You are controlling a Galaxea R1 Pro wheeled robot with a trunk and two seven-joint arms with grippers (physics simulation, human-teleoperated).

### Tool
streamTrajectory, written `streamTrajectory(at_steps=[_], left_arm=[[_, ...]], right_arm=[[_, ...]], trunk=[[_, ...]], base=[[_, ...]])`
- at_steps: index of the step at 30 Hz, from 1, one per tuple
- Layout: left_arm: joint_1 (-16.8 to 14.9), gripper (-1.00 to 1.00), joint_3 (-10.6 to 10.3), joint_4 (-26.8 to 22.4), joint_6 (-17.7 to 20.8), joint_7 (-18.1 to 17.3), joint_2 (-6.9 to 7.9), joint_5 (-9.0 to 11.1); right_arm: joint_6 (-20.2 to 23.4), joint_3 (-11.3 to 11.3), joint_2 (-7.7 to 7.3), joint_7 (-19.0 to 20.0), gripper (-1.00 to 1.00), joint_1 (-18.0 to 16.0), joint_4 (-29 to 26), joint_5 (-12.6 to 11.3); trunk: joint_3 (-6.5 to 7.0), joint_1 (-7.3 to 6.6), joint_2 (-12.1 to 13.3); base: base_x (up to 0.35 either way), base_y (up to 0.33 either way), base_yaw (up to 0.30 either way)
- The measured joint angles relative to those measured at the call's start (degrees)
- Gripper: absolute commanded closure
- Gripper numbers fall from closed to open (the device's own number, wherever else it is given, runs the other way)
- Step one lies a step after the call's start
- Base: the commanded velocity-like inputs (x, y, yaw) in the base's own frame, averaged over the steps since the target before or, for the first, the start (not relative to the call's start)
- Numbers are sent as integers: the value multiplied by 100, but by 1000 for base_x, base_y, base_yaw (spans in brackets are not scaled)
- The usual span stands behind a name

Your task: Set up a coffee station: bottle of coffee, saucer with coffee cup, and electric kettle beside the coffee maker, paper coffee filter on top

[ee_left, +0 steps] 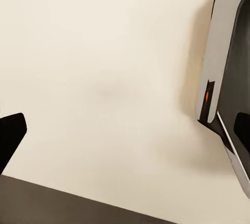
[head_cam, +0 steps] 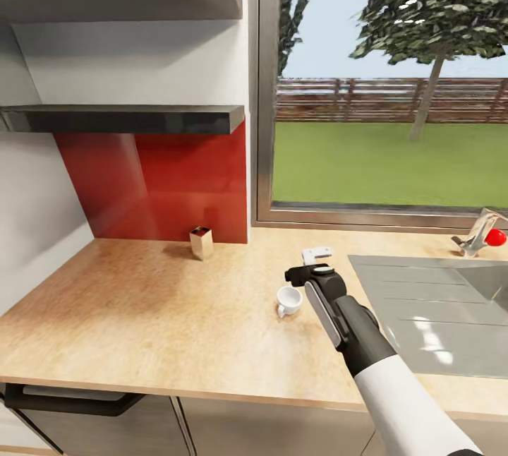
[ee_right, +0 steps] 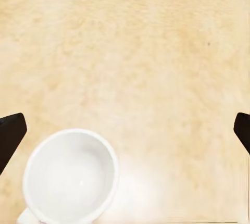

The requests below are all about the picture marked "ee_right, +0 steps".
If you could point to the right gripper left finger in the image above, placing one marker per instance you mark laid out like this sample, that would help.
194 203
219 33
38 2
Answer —
12 130

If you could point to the countertop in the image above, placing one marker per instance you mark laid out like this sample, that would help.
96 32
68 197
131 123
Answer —
161 80

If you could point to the coffee cup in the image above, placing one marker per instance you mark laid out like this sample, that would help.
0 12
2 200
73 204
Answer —
71 177

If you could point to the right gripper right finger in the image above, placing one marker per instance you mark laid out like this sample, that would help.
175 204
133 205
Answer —
242 129

